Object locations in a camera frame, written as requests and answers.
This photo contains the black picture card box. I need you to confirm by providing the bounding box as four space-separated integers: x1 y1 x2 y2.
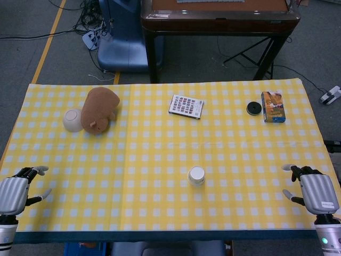
168 94 205 120

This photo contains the brown capybara plush toy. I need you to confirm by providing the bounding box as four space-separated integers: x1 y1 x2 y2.
80 86 120 134

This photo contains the blue plastic crate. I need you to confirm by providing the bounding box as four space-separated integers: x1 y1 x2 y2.
63 241 107 256

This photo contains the blue machine base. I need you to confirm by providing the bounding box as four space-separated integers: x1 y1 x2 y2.
97 0 163 73

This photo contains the black tape roll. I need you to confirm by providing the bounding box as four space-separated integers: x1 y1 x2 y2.
246 101 262 116

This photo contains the black pedal cable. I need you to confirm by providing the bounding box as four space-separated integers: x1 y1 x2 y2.
274 63 328 94

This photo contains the white ceramic bowl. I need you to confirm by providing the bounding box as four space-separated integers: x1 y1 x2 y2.
62 107 85 133

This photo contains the white floor cable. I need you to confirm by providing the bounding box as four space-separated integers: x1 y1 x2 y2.
88 69 116 82

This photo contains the white paper cup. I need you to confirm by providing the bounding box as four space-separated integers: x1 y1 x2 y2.
187 165 206 187

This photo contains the blue orange snack box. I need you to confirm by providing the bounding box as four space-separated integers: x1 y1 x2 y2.
261 91 287 123

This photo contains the white power strip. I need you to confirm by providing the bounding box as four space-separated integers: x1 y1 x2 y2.
82 28 107 51

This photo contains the grey blue seat base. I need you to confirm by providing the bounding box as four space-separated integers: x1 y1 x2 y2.
110 239 226 256

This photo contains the yellow white checked tablecloth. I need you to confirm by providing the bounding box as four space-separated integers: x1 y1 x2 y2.
0 78 341 232

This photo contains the dark wooden mahjong table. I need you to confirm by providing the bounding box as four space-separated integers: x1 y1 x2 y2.
140 0 301 84

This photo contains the long black floor cable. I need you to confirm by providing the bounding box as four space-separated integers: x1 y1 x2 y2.
0 28 84 41

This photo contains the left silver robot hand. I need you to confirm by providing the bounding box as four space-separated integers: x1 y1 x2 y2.
0 165 52 216

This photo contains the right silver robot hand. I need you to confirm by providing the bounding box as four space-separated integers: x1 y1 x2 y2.
281 164 341 215

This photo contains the white black foot pedal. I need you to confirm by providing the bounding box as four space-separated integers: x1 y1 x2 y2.
319 85 341 105

